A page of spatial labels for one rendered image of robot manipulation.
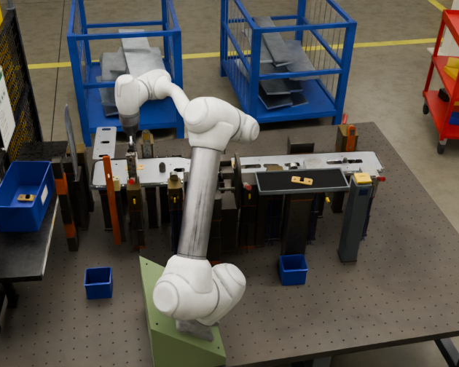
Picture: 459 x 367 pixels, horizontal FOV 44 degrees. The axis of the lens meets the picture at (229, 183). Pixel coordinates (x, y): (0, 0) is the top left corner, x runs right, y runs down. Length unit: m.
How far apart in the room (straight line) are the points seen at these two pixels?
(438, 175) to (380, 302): 2.22
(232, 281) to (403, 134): 3.25
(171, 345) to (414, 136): 3.42
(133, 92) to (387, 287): 1.38
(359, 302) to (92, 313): 1.12
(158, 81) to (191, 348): 1.10
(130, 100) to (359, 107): 3.25
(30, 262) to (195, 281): 0.68
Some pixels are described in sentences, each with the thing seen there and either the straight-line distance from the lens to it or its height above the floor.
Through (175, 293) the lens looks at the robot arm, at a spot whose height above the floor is 1.18.
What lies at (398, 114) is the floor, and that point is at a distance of 5.33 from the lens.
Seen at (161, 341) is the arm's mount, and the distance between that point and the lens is 2.09.
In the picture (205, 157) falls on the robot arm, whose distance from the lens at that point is 1.92.
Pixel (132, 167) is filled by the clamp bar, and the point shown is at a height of 1.15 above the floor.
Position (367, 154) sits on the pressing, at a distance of 2.87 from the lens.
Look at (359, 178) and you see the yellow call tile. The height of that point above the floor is 1.16.
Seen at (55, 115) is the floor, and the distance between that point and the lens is 5.21.
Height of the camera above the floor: 2.57
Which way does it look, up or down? 37 degrees down
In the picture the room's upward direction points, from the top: 1 degrees clockwise
